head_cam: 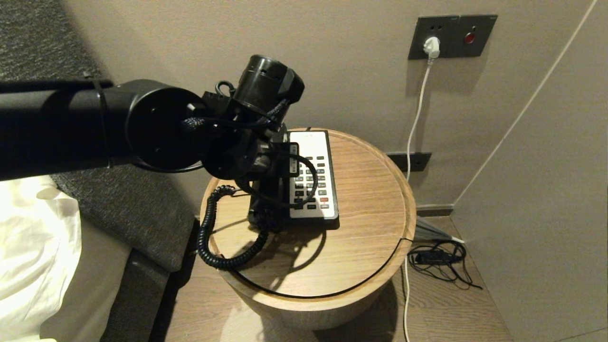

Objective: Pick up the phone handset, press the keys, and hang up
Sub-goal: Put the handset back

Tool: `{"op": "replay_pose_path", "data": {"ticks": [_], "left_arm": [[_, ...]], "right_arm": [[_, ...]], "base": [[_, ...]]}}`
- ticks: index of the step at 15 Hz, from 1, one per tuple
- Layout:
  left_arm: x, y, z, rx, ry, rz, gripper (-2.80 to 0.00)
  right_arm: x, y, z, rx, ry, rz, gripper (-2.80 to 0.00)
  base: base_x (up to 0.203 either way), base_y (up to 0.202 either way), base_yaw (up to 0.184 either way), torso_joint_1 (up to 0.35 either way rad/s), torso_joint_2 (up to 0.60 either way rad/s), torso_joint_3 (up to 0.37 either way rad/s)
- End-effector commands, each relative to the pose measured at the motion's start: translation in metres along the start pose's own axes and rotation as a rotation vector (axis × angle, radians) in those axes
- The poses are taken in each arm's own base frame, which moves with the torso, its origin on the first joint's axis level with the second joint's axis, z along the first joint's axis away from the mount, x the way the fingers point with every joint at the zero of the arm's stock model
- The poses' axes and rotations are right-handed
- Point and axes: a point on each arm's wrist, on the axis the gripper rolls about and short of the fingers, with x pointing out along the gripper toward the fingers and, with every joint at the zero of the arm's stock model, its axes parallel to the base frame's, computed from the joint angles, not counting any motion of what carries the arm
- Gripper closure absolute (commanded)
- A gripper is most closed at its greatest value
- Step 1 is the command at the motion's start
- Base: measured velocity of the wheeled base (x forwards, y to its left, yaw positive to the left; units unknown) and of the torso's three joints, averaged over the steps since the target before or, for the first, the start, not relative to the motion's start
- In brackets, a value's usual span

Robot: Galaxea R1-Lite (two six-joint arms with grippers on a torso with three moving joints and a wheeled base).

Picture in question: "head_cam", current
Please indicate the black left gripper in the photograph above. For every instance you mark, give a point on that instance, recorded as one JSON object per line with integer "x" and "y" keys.
{"x": 280, "y": 161}

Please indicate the black telephone handset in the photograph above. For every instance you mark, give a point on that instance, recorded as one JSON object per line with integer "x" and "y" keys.
{"x": 275, "y": 192}

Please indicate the black and white telephone base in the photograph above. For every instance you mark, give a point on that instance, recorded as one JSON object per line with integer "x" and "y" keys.
{"x": 313, "y": 142}

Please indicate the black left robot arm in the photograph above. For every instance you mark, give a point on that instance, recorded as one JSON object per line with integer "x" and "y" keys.
{"x": 71, "y": 123}

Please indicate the round wooden side table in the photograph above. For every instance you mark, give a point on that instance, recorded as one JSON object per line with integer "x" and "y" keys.
{"x": 332, "y": 266}

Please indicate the grey fabric headboard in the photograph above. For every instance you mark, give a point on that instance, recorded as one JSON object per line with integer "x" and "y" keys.
{"x": 133, "y": 213}

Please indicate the transparent folded umbrella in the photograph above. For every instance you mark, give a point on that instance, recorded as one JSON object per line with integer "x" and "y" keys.
{"x": 427, "y": 232}

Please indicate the white power plug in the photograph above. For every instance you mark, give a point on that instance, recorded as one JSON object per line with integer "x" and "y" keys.
{"x": 432, "y": 46}

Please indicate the white bedding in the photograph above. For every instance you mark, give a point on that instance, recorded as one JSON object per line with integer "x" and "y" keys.
{"x": 33, "y": 247}

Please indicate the black low wall socket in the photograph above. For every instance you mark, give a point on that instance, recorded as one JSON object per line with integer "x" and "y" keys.
{"x": 418, "y": 162}

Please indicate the dark grey bed frame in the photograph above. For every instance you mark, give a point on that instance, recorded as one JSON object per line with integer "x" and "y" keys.
{"x": 133, "y": 304}

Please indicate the grey wall socket panel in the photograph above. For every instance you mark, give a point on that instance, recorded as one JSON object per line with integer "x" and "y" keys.
{"x": 451, "y": 42}

